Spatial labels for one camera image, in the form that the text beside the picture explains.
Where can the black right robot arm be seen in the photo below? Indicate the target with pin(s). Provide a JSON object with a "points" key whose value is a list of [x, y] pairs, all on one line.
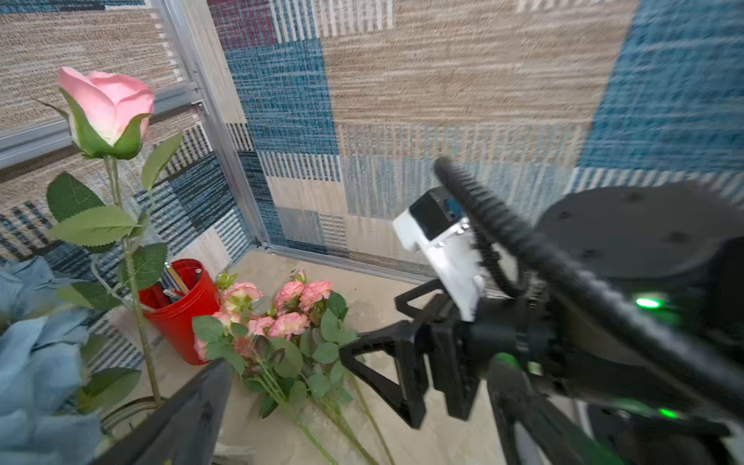
{"points": [[609, 333]]}

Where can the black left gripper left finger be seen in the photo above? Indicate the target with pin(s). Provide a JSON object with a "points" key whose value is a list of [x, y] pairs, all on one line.
{"points": [[185, 429]]}

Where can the clear glass vase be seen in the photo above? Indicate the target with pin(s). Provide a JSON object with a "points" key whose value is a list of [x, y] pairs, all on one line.
{"points": [[126, 418]]}

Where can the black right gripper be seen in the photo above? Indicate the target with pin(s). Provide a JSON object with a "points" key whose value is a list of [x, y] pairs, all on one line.
{"points": [[391, 360]]}

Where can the pencils in red cup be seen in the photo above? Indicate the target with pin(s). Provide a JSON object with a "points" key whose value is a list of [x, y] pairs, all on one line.
{"points": [[177, 282]]}

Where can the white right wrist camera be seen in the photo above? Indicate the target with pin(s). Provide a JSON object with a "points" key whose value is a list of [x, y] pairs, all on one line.
{"points": [[436, 226]]}

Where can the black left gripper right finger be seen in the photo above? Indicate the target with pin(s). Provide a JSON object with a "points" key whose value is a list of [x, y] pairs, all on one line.
{"points": [[513, 402]]}

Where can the red pencil cup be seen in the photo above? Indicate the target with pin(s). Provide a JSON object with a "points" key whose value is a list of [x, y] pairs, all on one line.
{"points": [[174, 320]]}

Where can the grey blue rose stem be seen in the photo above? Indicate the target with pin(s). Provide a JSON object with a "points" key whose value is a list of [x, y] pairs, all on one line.
{"points": [[41, 369]]}

